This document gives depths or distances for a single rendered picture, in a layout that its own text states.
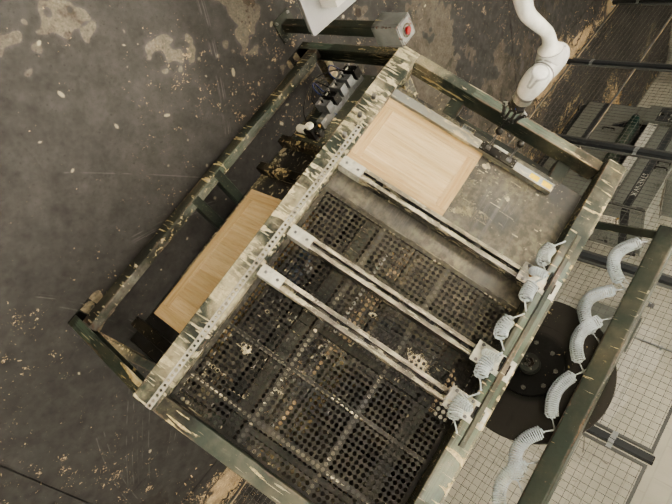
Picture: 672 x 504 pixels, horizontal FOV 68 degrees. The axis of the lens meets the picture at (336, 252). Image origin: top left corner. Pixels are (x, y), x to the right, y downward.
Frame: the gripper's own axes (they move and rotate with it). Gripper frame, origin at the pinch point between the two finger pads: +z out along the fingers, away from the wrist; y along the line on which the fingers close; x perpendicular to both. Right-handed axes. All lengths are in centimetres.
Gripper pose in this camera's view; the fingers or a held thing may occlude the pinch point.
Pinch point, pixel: (505, 122)
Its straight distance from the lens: 266.5
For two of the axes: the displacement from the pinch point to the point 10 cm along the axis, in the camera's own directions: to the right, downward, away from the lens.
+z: -0.4, 2.7, 9.6
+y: -8.3, -5.5, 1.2
